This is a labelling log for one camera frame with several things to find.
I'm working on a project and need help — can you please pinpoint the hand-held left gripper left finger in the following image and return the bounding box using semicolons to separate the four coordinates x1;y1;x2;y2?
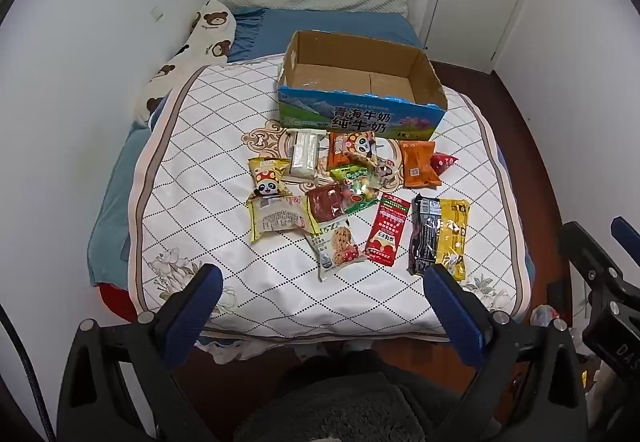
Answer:
57;263;224;442

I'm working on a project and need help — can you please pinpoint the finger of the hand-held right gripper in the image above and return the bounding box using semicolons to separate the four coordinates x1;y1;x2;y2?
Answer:
611;216;640;268
559;221;626;307

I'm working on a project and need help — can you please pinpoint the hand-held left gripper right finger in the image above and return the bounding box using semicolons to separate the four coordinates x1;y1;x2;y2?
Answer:
423;263;586;442

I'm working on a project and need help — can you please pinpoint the yellow and black snack packet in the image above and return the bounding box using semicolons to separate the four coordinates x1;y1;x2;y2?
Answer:
435;199;471;281

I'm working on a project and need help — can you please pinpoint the long red sachet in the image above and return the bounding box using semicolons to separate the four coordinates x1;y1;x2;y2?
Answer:
365;195;412;268

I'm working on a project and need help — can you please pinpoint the yellow-edged bread packet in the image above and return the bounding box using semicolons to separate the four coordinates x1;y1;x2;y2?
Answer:
246;195;313;243

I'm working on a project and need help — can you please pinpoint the plain orange snack packet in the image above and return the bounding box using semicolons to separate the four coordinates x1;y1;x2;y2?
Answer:
400;141;442;188

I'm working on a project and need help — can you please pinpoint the yellow panda snack packet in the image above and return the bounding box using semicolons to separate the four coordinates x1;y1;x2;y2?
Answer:
248;157;293;200

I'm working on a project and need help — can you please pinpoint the green candy packet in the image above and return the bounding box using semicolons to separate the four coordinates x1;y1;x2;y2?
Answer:
330;163;387;215

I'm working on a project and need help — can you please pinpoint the orange panda snack packet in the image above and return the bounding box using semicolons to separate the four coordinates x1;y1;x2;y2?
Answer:
327;131;377;170

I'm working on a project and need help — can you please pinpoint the white snack packet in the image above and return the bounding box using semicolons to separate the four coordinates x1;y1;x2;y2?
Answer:
291;128;328;180

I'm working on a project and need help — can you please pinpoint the blue printed cardboard box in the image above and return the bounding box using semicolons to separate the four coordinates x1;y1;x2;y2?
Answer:
278;30;447;141

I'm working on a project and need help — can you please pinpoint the white plastic bag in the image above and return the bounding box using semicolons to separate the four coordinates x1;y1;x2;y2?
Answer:
530;305;571;338

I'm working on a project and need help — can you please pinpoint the red cloth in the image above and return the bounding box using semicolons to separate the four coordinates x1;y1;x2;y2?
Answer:
97;282;146;323

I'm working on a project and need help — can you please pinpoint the white cookie packet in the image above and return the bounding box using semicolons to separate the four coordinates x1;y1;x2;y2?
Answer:
306;218;366;282

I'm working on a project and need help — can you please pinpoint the white quilted blanket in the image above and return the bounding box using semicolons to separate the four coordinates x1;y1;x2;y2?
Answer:
127;55;531;343

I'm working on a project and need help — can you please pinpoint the small red snack packet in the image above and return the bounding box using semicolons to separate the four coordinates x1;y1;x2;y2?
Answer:
431;152;458;175

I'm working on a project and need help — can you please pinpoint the person's dark fuzzy clothing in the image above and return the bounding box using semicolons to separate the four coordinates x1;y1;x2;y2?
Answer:
235;352;426;442

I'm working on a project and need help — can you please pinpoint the dark red snack packet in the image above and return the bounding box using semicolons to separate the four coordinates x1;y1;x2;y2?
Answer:
306;183;346;223

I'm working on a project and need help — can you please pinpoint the bear print pillow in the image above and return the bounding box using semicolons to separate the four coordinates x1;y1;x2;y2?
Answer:
132;0;238;128

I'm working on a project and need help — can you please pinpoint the blue bed sheet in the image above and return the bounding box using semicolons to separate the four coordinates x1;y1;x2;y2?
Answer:
89;7;423;288

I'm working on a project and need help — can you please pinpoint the black cable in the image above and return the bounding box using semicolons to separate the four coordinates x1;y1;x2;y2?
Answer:
0;307;56;442

